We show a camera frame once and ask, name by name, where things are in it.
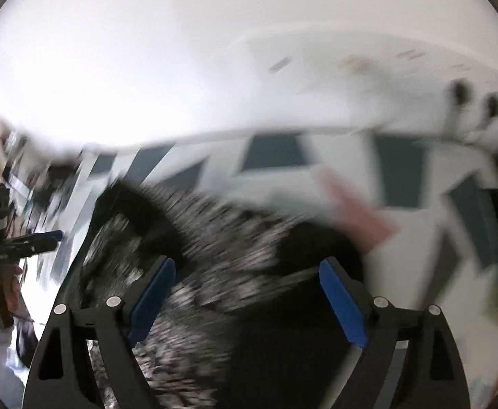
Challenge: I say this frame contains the black white patterned garment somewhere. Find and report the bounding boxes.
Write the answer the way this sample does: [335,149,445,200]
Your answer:
[59,182,364,408]

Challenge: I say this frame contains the geometric patterned bed sheet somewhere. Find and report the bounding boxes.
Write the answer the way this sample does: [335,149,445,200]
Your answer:
[29,132,498,408]

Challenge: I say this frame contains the black power plug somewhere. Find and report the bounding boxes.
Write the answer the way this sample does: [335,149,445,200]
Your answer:
[484,92,498,123]
[450,79,472,109]

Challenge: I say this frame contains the white wall socket panel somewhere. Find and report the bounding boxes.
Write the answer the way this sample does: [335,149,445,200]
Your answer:
[229,24,498,150]

